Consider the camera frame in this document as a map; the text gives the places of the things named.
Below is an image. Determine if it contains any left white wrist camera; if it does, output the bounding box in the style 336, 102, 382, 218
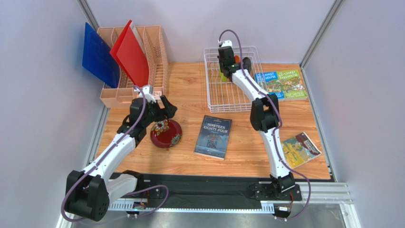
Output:
133, 85, 156, 103

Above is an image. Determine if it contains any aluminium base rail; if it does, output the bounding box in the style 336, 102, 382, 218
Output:
55, 178, 362, 228

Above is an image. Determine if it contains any dark grey plate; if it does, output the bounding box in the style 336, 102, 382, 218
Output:
242, 57, 252, 74

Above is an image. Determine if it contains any green treehouse book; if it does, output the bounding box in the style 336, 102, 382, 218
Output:
276, 69, 308, 101

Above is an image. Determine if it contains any white wire dish rack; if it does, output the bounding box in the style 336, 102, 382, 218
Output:
203, 46, 263, 113

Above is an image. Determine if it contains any yellow illustrated book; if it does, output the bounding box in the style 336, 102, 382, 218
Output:
281, 132, 322, 169

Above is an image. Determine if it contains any black base mat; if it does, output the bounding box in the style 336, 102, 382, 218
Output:
107, 172, 303, 210

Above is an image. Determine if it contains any green plate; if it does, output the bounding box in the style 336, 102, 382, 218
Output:
220, 70, 229, 82

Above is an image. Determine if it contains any Nineteen Eighty-Four book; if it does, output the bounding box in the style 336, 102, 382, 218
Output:
194, 115, 232, 160

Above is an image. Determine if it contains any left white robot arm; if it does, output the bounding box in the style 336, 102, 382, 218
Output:
61, 95, 177, 222

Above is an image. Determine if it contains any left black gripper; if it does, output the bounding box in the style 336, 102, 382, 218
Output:
143, 95, 177, 127

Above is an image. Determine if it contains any red floral plate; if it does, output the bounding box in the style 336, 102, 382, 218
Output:
150, 119, 183, 148

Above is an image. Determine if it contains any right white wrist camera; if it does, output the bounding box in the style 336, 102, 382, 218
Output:
218, 40, 233, 48

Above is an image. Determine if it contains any red plastic folder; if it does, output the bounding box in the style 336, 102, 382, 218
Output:
110, 20, 149, 87

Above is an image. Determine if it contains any blue plastic folder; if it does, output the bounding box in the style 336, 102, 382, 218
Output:
82, 23, 121, 88

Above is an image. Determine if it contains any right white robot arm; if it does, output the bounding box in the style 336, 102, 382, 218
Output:
218, 46, 296, 195

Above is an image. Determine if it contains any white power adapter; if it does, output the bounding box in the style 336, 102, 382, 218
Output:
153, 91, 162, 97

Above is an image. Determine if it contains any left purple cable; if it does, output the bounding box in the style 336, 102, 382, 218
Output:
60, 85, 170, 223

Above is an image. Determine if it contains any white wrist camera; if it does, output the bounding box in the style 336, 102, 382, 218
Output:
218, 40, 233, 48
133, 85, 156, 103

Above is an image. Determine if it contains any orange plate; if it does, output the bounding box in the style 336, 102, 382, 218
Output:
234, 55, 241, 64

